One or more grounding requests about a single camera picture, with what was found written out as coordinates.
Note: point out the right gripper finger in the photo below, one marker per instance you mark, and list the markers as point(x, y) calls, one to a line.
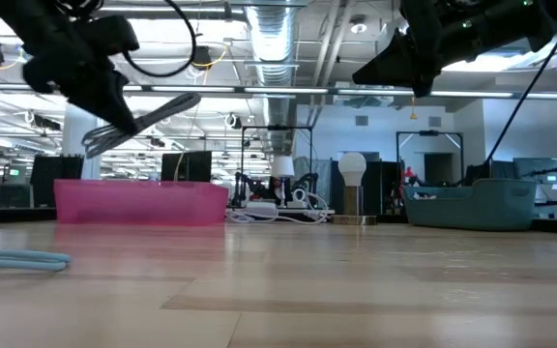
point(389, 67)

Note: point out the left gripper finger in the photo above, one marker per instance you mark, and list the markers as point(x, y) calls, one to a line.
point(109, 106)

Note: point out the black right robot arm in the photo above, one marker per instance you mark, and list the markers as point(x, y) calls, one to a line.
point(525, 19)

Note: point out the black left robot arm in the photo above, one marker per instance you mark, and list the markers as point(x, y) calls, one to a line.
point(17, 19)

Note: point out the red translucent plastic bin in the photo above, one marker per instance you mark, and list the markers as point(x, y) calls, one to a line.
point(138, 203)

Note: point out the white light bulb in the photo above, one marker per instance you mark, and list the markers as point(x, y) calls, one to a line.
point(352, 166)

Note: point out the white background lamp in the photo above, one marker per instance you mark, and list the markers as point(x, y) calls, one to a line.
point(282, 166)

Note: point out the brass lamp base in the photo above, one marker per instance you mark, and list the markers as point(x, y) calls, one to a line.
point(353, 212)

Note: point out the teal plastic basket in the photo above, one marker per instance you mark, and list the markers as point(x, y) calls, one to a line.
point(472, 205)

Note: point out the black background station frame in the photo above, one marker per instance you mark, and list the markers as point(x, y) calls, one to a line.
point(398, 154)
point(243, 159)

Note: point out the silver ventilation duct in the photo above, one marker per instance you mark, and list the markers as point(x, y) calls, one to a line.
point(273, 38)

